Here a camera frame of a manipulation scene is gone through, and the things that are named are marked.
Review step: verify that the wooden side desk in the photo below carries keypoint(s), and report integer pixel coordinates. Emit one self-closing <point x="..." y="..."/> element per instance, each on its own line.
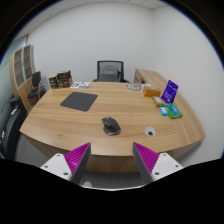
<point x="150" y="76"/>

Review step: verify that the small yellow box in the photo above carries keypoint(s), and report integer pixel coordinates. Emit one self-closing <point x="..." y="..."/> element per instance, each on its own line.
<point x="158" y="101"/>

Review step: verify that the round grey-white disc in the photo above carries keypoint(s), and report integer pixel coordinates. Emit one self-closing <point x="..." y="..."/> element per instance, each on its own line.
<point x="134" y="87"/>

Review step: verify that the small black chair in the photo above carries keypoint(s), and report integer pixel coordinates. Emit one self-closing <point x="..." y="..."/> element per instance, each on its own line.
<point x="36" y="80"/>

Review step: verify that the dark grey computer mouse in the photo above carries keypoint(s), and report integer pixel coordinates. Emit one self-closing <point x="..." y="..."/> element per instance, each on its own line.
<point x="111" y="126"/>

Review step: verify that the orange-brown box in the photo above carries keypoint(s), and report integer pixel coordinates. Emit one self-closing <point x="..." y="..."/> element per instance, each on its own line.
<point x="152" y="91"/>

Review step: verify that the dark grey mouse pad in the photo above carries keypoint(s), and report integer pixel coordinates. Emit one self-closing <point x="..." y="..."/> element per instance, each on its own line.
<point x="79" y="101"/>

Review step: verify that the large brown cardboard box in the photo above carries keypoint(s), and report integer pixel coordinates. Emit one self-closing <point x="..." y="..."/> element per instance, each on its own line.
<point x="66" y="83"/>

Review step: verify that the grey backpack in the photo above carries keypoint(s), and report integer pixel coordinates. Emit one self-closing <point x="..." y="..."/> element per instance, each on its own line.
<point x="109" y="74"/>

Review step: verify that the wooden shelf unit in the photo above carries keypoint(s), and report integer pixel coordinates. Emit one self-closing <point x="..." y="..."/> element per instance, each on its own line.
<point x="20" y="71"/>

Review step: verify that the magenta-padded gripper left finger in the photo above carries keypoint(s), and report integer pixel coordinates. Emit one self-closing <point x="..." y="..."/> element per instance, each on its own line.
<point x="76" y="159"/>

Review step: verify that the green box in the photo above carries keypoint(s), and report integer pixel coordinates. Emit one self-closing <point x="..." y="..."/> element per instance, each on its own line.
<point x="174" y="111"/>

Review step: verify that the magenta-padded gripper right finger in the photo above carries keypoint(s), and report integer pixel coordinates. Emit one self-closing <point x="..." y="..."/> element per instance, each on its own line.
<point x="148" y="159"/>

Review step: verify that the small blue box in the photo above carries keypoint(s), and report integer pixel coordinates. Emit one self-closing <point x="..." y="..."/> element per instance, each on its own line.
<point x="163" y="111"/>

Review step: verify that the small brown cardboard box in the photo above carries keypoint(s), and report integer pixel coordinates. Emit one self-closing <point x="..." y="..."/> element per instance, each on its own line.
<point x="53" y="82"/>

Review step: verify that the purple standing card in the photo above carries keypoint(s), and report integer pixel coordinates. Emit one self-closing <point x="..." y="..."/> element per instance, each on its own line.
<point x="169" y="91"/>

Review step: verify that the large black office chair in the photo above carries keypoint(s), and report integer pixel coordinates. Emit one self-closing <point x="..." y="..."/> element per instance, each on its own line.
<point x="11" y="126"/>

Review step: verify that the black mesh office chair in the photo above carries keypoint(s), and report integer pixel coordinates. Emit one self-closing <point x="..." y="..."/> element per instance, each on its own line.
<point x="122" y="66"/>

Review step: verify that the black cardboard box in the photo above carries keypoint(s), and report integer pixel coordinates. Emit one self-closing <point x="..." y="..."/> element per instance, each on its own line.
<point x="63" y="75"/>

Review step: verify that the white sticker sheet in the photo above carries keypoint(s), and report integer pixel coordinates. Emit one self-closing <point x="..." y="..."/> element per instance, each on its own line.
<point x="80" y="85"/>

